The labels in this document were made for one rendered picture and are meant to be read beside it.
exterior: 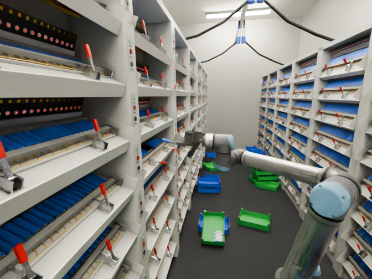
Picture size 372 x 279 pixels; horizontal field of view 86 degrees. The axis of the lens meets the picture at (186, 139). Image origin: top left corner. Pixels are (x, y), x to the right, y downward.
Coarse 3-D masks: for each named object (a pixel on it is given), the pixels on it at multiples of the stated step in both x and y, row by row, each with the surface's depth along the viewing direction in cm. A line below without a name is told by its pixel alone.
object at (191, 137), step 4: (188, 132) 116; (192, 132) 117; (196, 132) 118; (200, 132) 118; (204, 132) 119; (184, 136) 117; (188, 136) 116; (192, 136) 116; (196, 136) 117; (200, 136) 117; (204, 136) 116; (188, 140) 117; (192, 140) 116; (196, 140) 118; (200, 140) 120; (192, 144) 117
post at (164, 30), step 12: (156, 24) 131; (168, 24) 130; (156, 36) 133; (168, 36) 131; (168, 48) 133; (144, 60) 137; (156, 60) 136; (156, 72) 138; (168, 72) 136; (156, 96) 141; (168, 96) 140; (168, 108) 142; (168, 132) 145
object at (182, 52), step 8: (176, 48) 199; (184, 48) 198; (184, 56) 199; (176, 72) 204; (176, 80) 205; (184, 80) 204; (176, 96) 209; (184, 96) 207; (184, 104) 209; (184, 120) 213
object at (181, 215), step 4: (188, 196) 230; (184, 200) 224; (188, 200) 228; (184, 204) 215; (188, 204) 221; (180, 208) 207; (184, 208) 211; (180, 212) 202; (184, 212) 205; (180, 216) 189; (184, 216) 198; (180, 220) 189; (180, 224) 186; (180, 228) 181
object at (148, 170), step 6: (168, 138) 146; (174, 144) 146; (150, 150) 123; (156, 156) 118; (162, 156) 122; (168, 156) 137; (144, 168) 99; (150, 168) 101; (156, 168) 109; (144, 174) 88; (150, 174) 99; (144, 180) 92
